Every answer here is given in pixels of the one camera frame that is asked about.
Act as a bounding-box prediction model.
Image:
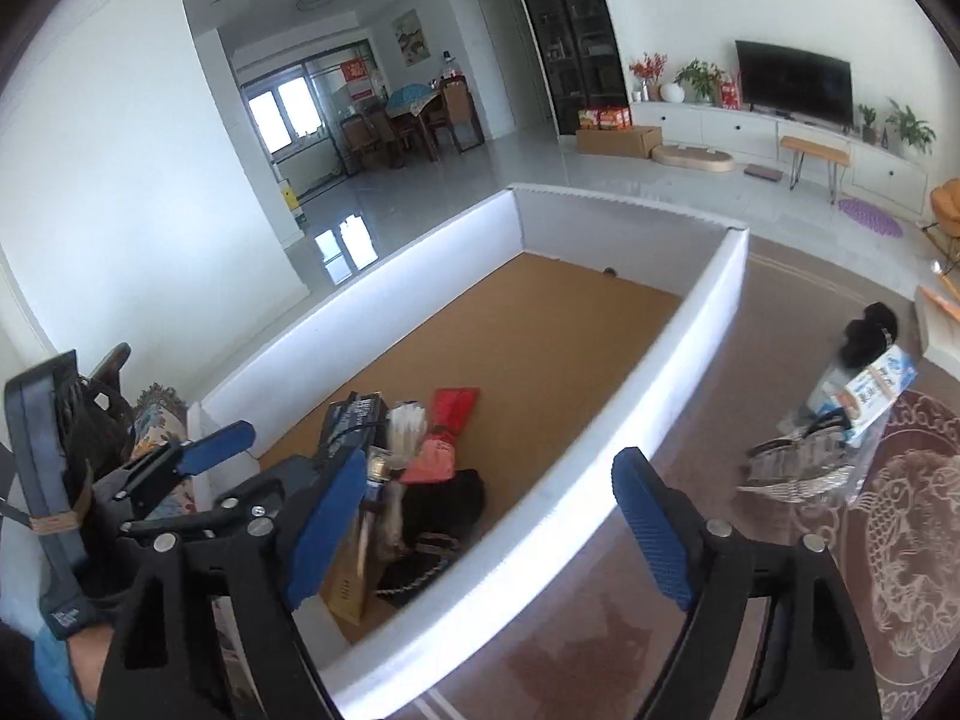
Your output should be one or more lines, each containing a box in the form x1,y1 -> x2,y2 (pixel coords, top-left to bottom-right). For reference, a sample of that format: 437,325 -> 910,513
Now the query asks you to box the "gold tube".
322,447 -> 392,626

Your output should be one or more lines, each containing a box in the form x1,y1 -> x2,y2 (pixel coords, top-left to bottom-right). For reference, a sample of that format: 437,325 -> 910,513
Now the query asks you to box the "black odor removing bar box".
314,392 -> 389,463

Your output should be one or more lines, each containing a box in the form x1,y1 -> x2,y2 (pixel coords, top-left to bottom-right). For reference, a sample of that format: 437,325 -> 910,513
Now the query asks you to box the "black fabric item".
374,468 -> 487,608

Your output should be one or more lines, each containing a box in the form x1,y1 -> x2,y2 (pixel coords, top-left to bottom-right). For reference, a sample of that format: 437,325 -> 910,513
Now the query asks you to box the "red pouch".
400,387 -> 480,484

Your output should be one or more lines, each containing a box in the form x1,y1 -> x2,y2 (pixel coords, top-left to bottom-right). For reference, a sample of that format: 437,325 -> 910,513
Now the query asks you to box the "blue white packaged box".
807,344 -> 918,444

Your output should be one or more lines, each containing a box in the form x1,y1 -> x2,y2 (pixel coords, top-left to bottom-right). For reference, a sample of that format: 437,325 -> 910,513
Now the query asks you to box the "black fluffy hair accessory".
838,302 -> 898,371

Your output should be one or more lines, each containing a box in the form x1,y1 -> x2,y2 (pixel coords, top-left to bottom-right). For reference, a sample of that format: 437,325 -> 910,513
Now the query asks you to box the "blue striped sleeve forearm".
32,629 -> 96,720

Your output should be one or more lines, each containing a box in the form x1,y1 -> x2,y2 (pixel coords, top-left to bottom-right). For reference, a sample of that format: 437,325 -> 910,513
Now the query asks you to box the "white flat box lid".
914,286 -> 960,380

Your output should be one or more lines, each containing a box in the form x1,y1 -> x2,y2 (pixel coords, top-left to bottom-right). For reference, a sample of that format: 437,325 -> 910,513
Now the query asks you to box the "white cardboard box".
189,184 -> 748,718

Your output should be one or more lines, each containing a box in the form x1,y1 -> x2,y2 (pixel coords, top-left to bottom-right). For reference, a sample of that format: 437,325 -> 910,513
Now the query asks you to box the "purple round floor mat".
836,197 -> 903,239

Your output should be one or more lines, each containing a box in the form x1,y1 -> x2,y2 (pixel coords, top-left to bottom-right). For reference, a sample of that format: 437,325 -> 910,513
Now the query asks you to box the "dining table with chairs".
340,75 -> 487,166

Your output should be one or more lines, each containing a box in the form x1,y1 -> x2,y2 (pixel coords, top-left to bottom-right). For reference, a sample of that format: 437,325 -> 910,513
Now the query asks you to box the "orange rocking lounge chair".
921,177 -> 960,271

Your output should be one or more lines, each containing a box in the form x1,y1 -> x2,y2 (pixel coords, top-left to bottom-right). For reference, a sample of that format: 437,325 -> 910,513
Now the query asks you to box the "white tv cabinet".
631,103 -> 928,218

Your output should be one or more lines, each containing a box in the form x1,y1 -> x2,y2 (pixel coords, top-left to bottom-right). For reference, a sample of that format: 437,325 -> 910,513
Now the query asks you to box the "small wooden bench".
779,135 -> 851,205

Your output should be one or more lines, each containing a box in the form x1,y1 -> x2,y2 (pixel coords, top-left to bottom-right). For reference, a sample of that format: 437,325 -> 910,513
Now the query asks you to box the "oval beige cat scratcher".
651,145 -> 736,174

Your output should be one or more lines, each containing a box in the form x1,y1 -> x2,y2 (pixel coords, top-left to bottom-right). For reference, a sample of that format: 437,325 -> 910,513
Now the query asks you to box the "potted green plant right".
885,98 -> 937,158

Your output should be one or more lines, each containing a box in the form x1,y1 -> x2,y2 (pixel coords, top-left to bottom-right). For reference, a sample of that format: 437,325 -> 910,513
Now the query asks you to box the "potted green plant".
885,98 -> 937,158
675,59 -> 726,104

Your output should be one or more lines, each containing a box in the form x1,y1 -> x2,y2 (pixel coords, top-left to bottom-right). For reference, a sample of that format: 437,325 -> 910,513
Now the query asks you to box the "brown cardboard box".
576,127 -> 662,160

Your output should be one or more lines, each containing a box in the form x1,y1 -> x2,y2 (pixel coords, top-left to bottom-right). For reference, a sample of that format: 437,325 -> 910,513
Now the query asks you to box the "black flat screen television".
736,41 -> 854,127

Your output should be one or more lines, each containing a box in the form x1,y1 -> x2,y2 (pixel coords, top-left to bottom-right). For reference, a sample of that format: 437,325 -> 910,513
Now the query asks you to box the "potted green plant left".
675,59 -> 726,104

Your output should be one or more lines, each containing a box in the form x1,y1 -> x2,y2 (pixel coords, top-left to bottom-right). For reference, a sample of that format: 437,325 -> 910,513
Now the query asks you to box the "tall black display cabinet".
523,0 -> 628,135

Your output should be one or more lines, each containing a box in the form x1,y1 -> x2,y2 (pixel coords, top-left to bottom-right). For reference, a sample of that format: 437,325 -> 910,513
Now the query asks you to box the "red flower vase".
630,52 -> 669,101

